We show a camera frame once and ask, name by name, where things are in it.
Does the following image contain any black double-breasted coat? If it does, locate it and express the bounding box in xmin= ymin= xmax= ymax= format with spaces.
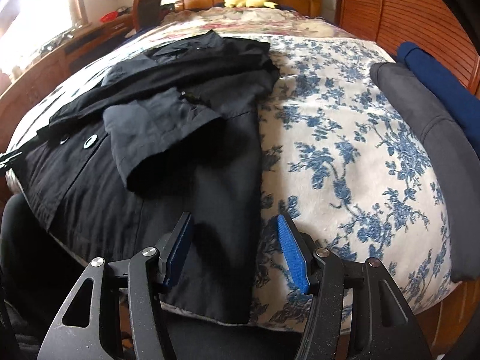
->
xmin=10 ymin=32 xmax=279 ymax=324

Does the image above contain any folded grey garment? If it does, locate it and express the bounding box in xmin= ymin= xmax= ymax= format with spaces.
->
xmin=370 ymin=63 xmax=479 ymax=282

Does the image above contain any folded navy blue garment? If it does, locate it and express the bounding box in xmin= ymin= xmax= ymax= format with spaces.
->
xmin=397 ymin=41 xmax=480 ymax=153

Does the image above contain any long wooden desk cabinet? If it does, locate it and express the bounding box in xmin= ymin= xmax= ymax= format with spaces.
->
xmin=0 ymin=14 xmax=134 ymax=151

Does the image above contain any red bowl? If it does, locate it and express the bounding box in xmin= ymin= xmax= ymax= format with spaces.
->
xmin=100 ymin=10 xmax=119 ymax=24

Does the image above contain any wooden louvred wardrobe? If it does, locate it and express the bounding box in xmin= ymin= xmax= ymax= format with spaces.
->
xmin=335 ymin=0 xmax=479 ymax=96

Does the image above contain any pink floral quilt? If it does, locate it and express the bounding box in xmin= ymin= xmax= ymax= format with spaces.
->
xmin=126 ymin=7 xmax=354 ymax=46

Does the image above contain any window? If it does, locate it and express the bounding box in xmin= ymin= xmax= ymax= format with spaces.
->
xmin=1 ymin=0 xmax=88 ymax=76

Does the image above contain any wooden chair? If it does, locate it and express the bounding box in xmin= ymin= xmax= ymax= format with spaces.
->
xmin=132 ymin=0 xmax=162 ymax=32

